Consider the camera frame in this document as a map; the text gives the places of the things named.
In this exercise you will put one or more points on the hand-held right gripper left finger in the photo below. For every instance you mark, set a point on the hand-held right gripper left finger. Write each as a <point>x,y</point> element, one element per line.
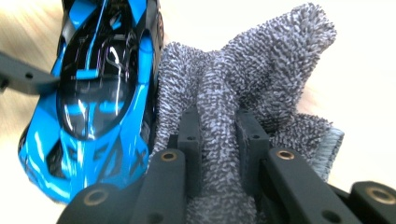
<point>193,155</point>

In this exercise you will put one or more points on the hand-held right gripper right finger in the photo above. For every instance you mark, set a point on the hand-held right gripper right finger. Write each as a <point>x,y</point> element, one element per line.
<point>253,149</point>

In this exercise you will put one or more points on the grey terry cloth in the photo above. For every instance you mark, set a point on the grey terry cloth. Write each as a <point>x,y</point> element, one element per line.
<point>264,77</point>

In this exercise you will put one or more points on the blue and black toy car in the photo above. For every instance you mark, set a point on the blue and black toy car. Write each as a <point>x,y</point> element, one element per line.
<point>99,109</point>

